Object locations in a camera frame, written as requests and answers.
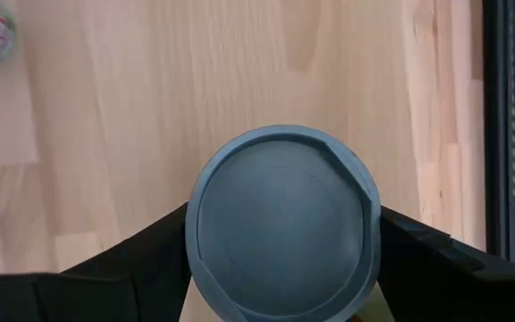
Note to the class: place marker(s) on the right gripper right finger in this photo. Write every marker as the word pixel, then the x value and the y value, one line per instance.
pixel 454 286

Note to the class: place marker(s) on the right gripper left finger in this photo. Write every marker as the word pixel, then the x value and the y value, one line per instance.
pixel 105 295

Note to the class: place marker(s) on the tomato print short can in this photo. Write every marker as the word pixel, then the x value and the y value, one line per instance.
pixel 280 223

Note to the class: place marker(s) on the black aluminium rig frame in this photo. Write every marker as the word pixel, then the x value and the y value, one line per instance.
pixel 499 134

